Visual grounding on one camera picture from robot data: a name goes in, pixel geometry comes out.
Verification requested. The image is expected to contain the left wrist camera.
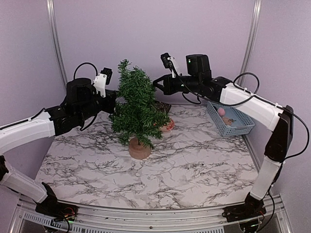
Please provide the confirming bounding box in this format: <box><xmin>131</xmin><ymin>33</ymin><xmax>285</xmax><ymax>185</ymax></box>
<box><xmin>93</xmin><ymin>67</ymin><xmax>113</xmax><ymax>98</ymax></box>

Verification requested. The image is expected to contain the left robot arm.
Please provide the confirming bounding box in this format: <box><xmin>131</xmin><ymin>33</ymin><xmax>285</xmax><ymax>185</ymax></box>
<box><xmin>0</xmin><ymin>74</ymin><xmax>117</xmax><ymax>216</ymax></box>

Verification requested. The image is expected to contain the small green christmas tree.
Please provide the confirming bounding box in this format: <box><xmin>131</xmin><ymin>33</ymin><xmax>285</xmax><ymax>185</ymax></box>
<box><xmin>109</xmin><ymin>59</ymin><xmax>170</xmax><ymax>160</ymax></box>

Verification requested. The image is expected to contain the pink pompom ornament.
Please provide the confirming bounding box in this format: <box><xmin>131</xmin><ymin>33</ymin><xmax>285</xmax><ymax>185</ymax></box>
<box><xmin>217</xmin><ymin>107</ymin><xmax>225</xmax><ymax>117</ymax></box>

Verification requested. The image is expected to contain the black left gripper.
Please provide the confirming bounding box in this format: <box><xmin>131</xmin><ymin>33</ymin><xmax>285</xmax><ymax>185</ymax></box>
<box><xmin>77</xmin><ymin>89</ymin><xmax>118</xmax><ymax>123</ymax></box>

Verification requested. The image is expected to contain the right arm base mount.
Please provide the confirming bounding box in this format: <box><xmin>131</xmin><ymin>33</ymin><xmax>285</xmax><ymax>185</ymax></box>
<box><xmin>222</xmin><ymin>193</ymin><xmax>267</xmax><ymax>222</ymax></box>

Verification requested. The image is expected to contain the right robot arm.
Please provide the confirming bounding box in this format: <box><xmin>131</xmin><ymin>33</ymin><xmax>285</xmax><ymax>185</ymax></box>
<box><xmin>153</xmin><ymin>53</ymin><xmax>293</xmax><ymax>217</ymax></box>

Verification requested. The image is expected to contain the orange white patterned bowl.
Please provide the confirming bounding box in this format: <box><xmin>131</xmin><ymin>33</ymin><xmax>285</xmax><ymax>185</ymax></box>
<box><xmin>159</xmin><ymin>118</ymin><xmax>175</xmax><ymax>133</ymax></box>

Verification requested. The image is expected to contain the aluminium frame post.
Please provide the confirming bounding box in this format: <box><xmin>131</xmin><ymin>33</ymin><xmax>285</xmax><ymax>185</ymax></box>
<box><xmin>240</xmin><ymin>0</ymin><xmax>262</xmax><ymax>74</ymax></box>
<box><xmin>46</xmin><ymin>0</ymin><xmax>68</xmax><ymax>100</ymax></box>

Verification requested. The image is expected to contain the front aluminium rail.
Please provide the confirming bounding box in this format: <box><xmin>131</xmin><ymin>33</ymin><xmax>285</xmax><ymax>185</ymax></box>
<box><xmin>8</xmin><ymin>195</ymin><xmax>293</xmax><ymax>233</ymax></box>

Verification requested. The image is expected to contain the left aluminium frame post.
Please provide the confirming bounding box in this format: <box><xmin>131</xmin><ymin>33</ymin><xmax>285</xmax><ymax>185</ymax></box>
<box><xmin>46</xmin><ymin>0</ymin><xmax>68</xmax><ymax>100</ymax></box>

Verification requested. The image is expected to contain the light blue perforated basket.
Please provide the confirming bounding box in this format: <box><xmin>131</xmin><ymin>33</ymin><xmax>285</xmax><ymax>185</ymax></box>
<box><xmin>207</xmin><ymin>102</ymin><xmax>255</xmax><ymax>137</ymax></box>

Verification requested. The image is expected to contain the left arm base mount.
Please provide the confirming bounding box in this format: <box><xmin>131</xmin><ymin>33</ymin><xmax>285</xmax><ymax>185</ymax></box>
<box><xmin>35</xmin><ymin>182</ymin><xmax>78</xmax><ymax>218</ymax></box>

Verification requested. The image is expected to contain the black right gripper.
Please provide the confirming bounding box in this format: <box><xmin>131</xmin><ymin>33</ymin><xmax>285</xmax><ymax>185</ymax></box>
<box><xmin>153</xmin><ymin>73</ymin><xmax>202</xmax><ymax>95</ymax></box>

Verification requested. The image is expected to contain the right aluminium frame post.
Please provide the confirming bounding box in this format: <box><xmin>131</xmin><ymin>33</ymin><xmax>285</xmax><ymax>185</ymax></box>
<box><xmin>240</xmin><ymin>0</ymin><xmax>262</xmax><ymax>74</ymax></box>

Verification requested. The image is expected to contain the beige fabric ornament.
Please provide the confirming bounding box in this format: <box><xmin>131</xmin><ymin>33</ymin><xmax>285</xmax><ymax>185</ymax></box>
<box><xmin>222</xmin><ymin>116</ymin><xmax>235</xmax><ymax>126</ymax></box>

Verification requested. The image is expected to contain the black floral square plate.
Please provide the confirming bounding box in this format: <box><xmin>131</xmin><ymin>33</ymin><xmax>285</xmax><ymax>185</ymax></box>
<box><xmin>155</xmin><ymin>100</ymin><xmax>172</xmax><ymax>114</ymax></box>

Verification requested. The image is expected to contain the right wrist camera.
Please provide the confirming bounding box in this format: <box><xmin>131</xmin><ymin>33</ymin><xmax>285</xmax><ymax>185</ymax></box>
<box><xmin>160</xmin><ymin>52</ymin><xmax>182</xmax><ymax>78</ymax></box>

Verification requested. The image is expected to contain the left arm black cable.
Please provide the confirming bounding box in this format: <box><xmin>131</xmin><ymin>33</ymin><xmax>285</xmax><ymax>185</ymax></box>
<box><xmin>73</xmin><ymin>62</ymin><xmax>99</xmax><ymax>132</ymax></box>

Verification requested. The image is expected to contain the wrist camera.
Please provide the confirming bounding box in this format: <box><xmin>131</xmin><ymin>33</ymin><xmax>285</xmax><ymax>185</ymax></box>
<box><xmin>93</xmin><ymin>67</ymin><xmax>113</xmax><ymax>98</ymax></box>
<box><xmin>160</xmin><ymin>52</ymin><xmax>182</xmax><ymax>78</ymax></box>

